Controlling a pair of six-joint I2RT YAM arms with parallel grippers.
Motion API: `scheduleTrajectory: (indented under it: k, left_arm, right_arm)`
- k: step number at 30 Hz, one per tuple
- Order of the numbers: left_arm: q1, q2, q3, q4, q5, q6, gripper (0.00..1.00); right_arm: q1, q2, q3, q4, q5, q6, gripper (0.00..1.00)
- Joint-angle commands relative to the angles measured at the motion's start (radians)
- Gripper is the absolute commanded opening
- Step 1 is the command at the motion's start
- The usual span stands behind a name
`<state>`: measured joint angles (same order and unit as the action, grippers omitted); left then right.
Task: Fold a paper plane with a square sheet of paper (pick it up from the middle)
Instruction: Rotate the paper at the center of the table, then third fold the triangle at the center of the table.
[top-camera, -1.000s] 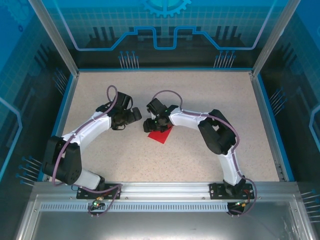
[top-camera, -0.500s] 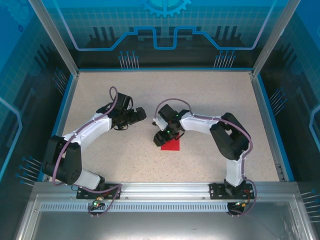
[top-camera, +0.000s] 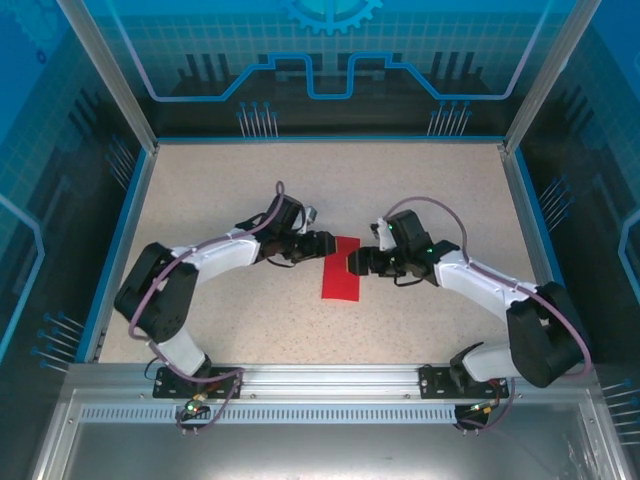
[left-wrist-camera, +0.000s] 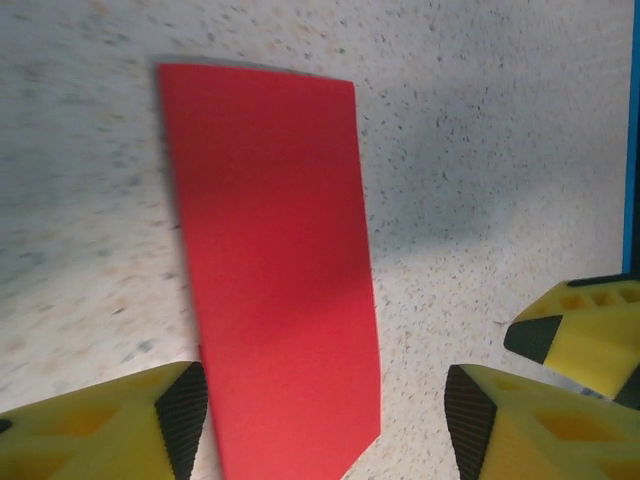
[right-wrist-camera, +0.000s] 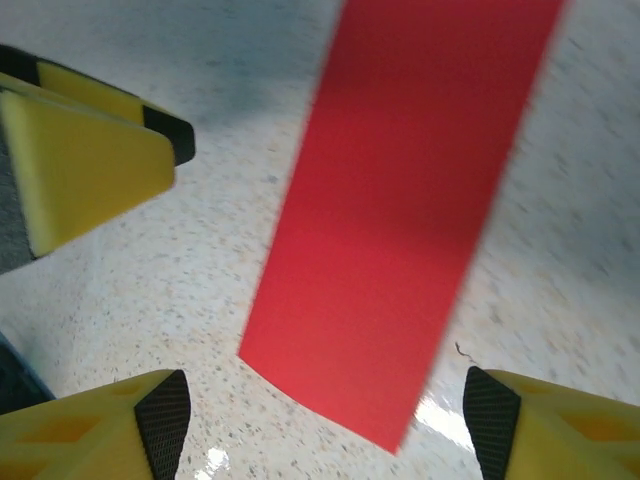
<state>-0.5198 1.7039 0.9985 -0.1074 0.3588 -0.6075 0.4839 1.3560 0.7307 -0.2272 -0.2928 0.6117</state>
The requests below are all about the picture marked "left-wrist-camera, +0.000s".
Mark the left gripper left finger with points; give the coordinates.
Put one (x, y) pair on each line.
(100, 430)

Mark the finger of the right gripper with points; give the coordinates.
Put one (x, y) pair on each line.
(595, 335)

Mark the red paper sheet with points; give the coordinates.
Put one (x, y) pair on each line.
(275, 250)

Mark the blue base trim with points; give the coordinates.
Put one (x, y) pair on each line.
(632, 125)

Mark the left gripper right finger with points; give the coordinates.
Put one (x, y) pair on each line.
(540, 435)

